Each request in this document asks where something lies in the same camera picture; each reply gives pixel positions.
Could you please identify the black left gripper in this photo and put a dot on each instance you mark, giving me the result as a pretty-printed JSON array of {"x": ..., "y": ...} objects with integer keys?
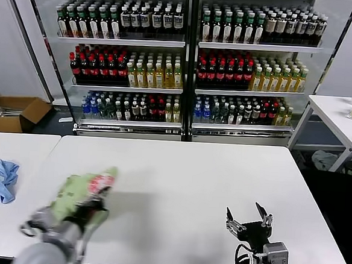
[{"x": 90, "y": 209}]

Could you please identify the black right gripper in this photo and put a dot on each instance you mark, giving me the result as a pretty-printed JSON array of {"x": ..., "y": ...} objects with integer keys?
[{"x": 256, "y": 232}]

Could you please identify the green polo shirt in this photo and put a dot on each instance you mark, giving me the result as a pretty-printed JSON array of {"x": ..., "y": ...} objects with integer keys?
[{"x": 75, "y": 188}]

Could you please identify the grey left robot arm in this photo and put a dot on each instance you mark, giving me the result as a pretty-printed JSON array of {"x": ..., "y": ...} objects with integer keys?
[{"x": 43, "y": 252}]

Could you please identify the beverage cooler cabinet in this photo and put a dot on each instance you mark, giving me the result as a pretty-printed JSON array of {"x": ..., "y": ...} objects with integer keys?
[
  {"x": 118, "y": 131},
  {"x": 239, "y": 138}
]

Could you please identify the white cooler shelf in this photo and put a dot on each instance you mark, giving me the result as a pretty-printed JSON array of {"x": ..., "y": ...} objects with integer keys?
[
  {"x": 260, "y": 48},
  {"x": 248, "y": 93},
  {"x": 239, "y": 128},
  {"x": 127, "y": 88},
  {"x": 122, "y": 41},
  {"x": 128, "y": 123}
]

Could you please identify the small white flat object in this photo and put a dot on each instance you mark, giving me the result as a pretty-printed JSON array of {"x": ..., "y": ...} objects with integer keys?
[{"x": 65, "y": 119}]

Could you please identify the crumpled grey cloth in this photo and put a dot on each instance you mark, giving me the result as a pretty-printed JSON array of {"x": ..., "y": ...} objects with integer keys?
[{"x": 323, "y": 159}]

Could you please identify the dark drink bottle white cap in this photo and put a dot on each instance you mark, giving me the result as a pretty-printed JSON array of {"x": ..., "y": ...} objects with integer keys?
[
  {"x": 119, "y": 113},
  {"x": 135, "y": 112},
  {"x": 239, "y": 116},
  {"x": 143, "y": 113},
  {"x": 256, "y": 115},
  {"x": 231, "y": 116},
  {"x": 127, "y": 113},
  {"x": 248, "y": 115}
]

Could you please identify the clear green water bottle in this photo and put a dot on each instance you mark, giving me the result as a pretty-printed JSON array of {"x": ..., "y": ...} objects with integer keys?
[
  {"x": 103, "y": 110},
  {"x": 215, "y": 114},
  {"x": 223, "y": 114},
  {"x": 111, "y": 111}
]

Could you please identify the blue drink bottle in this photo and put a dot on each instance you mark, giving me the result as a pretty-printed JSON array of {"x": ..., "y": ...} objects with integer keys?
[
  {"x": 206, "y": 114},
  {"x": 197, "y": 114},
  {"x": 94, "y": 109},
  {"x": 85, "y": 109}
]

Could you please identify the cola bottle red cap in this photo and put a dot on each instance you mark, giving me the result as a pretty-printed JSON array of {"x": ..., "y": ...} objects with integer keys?
[
  {"x": 75, "y": 70},
  {"x": 273, "y": 114},
  {"x": 152, "y": 112},
  {"x": 220, "y": 76},
  {"x": 201, "y": 75},
  {"x": 84, "y": 70},
  {"x": 211, "y": 75},
  {"x": 160, "y": 112},
  {"x": 239, "y": 77},
  {"x": 122, "y": 73},
  {"x": 265, "y": 114},
  {"x": 248, "y": 77},
  {"x": 229, "y": 76},
  {"x": 93, "y": 71},
  {"x": 112, "y": 72},
  {"x": 103, "y": 72}
]

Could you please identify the yellow tea bottle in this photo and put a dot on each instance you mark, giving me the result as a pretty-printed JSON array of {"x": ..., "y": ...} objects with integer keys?
[
  {"x": 275, "y": 82},
  {"x": 168, "y": 79},
  {"x": 140, "y": 78},
  {"x": 150, "y": 79},
  {"x": 159, "y": 79},
  {"x": 302, "y": 83},
  {"x": 266, "y": 82},
  {"x": 293, "y": 83},
  {"x": 178, "y": 79},
  {"x": 280, "y": 117},
  {"x": 168, "y": 115},
  {"x": 288, "y": 117},
  {"x": 257, "y": 81},
  {"x": 284, "y": 83},
  {"x": 131, "y": 78},
  {"x": 176, "y": 115}
]

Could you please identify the open cardboard box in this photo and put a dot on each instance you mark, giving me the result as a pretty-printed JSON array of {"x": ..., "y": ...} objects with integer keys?
[{"x": 1, "y": 124}]

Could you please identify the bundle of metal rods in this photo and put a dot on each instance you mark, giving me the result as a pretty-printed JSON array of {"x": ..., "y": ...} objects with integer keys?
[{"x": 5, "y": 111}]

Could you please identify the white side table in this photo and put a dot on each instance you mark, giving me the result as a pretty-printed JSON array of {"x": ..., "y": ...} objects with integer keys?
[{"x": 334, "y": 113}]

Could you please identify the dark bottle green cap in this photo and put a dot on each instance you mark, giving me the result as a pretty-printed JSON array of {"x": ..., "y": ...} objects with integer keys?
[
  {"x": 104, "y": 26},
  {"x": 206, "y": 30},
  {"x": 259, "y": 32},
  {"x": 227, "y": 31},
  {"x": 62, "y": 24},
  {"x": 93, "y": 26},
  {"x": 82, "y": 25},
  {"x": 72, "y": 25},
  {"x": 217, "y": 30},
  {"x": 249, "y": 32},
  {"x": 238, "y": 31},
  {"x": 114, "y": 27}
]

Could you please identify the dark bottle beige label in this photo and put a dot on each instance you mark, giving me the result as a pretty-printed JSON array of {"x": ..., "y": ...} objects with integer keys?
[
  {"x": 271, "y": 26},
  {"x": 281, "y": 27}
]

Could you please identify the dark bottle white blue label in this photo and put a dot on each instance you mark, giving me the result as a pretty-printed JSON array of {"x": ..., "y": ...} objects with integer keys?
[
  {"x": 291, "y": 26},
  {"x": 125, "y": 20},
  {"x": 156, "y": 21},
  {"x": 178, "y": 22},
  {"x": 168, "y": 21},
  {"x": 321, "y": 28},
  {"x": 301, "y": 27},
  {"x": 311, "y": 27},
  {"x": 145, "y": 21},
  {"x": 136, "y": 20}
]

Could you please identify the open glass cooler door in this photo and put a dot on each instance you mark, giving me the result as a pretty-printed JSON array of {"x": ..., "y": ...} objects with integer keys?
[
  {"x": 337, "y": 34},
  {"x": 27, "y": 13}
]

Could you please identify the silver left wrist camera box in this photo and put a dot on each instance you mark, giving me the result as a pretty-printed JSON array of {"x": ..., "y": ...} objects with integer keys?
[{"x": 41, "y": 219}]

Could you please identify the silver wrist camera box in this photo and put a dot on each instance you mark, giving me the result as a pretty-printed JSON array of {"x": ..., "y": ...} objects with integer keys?
[
  {"x": 41, "y": 219},
  {"x": 276, "y": 254}
]

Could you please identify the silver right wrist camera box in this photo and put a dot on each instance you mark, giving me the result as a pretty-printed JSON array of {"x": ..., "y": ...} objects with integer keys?
[{"x": 276, "y": 254}]

